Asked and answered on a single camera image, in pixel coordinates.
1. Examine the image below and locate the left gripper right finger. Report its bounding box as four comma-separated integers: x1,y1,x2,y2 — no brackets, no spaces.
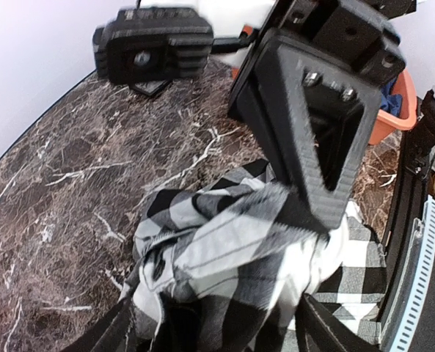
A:
296,293,379,352

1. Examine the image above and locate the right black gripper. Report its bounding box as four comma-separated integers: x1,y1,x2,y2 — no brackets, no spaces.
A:
229,1,406,229

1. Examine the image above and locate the black white plaid shirt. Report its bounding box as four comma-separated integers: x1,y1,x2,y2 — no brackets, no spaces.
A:
122,159,387,351

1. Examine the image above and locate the white slotted cable duct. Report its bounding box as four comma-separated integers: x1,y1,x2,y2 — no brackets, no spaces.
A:
381,196,435,351

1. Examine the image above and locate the blue garment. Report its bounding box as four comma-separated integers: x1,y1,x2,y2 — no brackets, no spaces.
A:
380,78,403,117

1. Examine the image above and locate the orange plastic basket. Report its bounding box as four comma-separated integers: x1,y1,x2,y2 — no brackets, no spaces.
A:
369,69,417,145

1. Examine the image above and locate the black front rail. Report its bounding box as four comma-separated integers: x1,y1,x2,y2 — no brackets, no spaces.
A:
380,126,435,333

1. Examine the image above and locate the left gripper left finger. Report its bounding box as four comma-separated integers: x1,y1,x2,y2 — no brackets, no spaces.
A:
90,297,136,351

